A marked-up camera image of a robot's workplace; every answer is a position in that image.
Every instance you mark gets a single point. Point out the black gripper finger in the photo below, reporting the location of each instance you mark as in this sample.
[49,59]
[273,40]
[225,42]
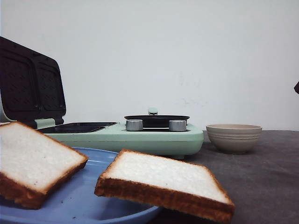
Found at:
[296,88]

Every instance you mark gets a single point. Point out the beige ceramic bowl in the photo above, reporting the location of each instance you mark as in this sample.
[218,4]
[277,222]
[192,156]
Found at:
[234,138]

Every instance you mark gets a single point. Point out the white bread slice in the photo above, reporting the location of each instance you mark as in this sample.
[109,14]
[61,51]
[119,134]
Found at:
[33,165]
[176,185]

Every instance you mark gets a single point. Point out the breakfast maker hinged lid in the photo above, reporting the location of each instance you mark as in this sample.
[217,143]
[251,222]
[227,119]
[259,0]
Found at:
[30,86]

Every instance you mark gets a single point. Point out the mint green breakfast maker base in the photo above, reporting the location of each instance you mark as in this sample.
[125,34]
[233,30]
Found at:
[113,136]

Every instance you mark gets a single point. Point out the right silver control knob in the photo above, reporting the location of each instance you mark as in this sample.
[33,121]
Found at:
[177,125]

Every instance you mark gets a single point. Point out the silver control knob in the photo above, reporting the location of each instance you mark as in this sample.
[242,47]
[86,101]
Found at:
[134,125]
[177,125]

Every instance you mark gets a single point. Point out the black round frying pan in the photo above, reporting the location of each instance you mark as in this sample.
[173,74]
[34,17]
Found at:
[155,120]

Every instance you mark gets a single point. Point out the left silver control knob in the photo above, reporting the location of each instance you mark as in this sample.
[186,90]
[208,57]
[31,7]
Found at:
[134,125]

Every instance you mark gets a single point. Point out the blue plastic plate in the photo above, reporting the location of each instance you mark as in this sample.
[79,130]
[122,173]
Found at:
[76,203]

